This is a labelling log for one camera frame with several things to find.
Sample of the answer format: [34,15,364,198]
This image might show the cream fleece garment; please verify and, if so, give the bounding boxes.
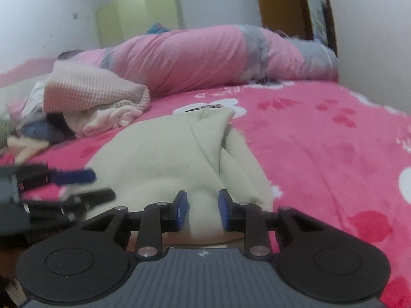
[86,106,275,245]

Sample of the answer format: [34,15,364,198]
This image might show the black garment in pile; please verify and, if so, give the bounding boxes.
[47,113,75,144]

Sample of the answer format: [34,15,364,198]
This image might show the blue denim jeans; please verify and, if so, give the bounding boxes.
[22,122,53,141]

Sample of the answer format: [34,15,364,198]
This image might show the beige cloth on pile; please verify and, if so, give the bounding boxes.
[7,136,50,165]

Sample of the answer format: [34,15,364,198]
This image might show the grey garment on pile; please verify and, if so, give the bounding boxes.
[19,81,47,126]

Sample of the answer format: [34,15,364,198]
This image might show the green patterned cloth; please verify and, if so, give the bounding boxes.
[0,118,15,149]

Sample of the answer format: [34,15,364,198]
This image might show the pink checked knit garment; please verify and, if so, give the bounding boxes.
[43,61,151,113]

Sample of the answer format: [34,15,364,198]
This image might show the pink floral bed blanket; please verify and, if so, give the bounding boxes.
[0,79,411,308]

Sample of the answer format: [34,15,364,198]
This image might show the pink grey rolled quilt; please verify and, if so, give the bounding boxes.
[58,25,339,98]

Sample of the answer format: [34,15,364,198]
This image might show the yellow green cabinet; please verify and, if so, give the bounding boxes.
[96,0,185,47]

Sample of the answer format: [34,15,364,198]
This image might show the brown wooden door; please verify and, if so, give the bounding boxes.
[252,0,339,57]

